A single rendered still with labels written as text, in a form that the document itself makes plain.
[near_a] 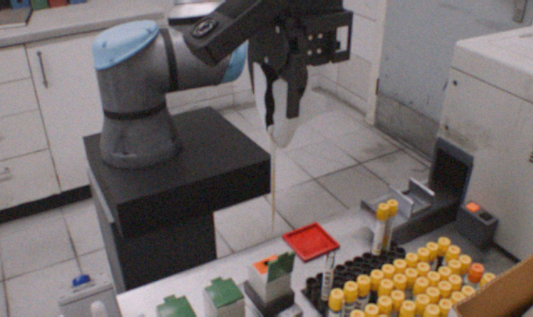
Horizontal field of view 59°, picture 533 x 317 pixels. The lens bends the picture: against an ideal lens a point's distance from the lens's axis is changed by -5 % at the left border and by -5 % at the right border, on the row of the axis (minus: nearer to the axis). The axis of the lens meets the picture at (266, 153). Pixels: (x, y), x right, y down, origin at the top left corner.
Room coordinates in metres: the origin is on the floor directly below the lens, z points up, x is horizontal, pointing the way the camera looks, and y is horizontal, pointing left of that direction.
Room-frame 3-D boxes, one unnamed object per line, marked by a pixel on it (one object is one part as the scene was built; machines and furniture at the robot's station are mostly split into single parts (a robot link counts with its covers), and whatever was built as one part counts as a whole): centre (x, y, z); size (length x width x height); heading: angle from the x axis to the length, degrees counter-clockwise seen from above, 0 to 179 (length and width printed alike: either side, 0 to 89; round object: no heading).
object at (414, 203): (0.66, -0.26, 0.92); 0.21 x 0.07 x 0.05; 119
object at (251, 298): (0.47, 0.00, 0.89); 0.09 x 0.05 x 0.04; 32
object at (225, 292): (0.44, 0.06, 0.91); 0.05 x 0.04 x 0.07; 29
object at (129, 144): (0.79, 0.24, 0.99); 0.15 x 0.15 x 0.10
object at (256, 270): (0.47, 0.00, 0.92); 0.05 x 0.04 x 0.06; 32
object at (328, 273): (0.46, -0.08, 0.93); 0.01 x 0.01 x 0.10; 30
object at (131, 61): (0.80, 0.23, 1.11); 0.13 x 0.12 x 0.14; 112
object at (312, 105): (0.47, -0.04, 1.18); 0.06 x 0.03 x 0.09; 122
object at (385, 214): (0.50, -0.15, 0.93); 0.17 x 0.09 x 0.11; 120
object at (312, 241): (0.60, -0.07, 0.88); 0.07 x 0.07 x 0.01; 29
